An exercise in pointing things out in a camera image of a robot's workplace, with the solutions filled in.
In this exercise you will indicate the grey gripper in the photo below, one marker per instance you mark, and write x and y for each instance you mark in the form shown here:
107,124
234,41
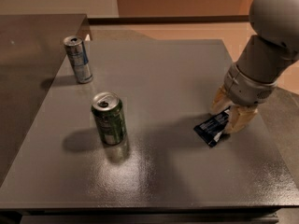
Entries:
248,89

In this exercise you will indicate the blue rxbar wrapper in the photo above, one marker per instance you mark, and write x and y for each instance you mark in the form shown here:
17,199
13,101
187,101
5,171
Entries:
212,129

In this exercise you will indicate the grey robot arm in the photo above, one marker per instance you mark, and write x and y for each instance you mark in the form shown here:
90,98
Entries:
269,52

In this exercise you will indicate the green soda can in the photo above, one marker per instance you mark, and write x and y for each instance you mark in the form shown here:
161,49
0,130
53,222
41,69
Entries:
109,118

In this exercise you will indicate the silver blue energy drink can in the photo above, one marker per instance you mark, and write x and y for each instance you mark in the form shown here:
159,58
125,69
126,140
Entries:
76,53

